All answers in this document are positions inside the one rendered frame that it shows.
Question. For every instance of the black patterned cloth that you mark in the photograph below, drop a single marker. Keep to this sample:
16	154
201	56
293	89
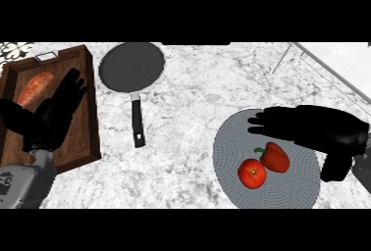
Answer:
13	50

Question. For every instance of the red tomato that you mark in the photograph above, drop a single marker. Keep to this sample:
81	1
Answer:
251	174

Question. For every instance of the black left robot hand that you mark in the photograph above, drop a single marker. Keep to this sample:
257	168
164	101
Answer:
56	111

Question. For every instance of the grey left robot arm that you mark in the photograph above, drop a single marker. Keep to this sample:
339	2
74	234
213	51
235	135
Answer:
25	183

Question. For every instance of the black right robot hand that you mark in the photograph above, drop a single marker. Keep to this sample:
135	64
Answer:
314	125

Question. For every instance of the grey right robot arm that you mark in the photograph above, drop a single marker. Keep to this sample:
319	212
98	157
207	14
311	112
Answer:
362	165

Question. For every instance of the dark grey frying pan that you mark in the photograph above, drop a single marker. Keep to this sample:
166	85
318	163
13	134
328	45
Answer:
132	70

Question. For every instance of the brown wooden tray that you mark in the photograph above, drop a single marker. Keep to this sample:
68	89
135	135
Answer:
73	130

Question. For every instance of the orange sweet potato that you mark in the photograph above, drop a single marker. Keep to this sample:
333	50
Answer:
34	88

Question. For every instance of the round grey placemat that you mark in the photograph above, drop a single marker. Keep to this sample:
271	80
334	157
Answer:
280	183

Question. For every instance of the red bell pepper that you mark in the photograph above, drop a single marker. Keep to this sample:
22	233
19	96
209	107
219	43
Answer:
275	157

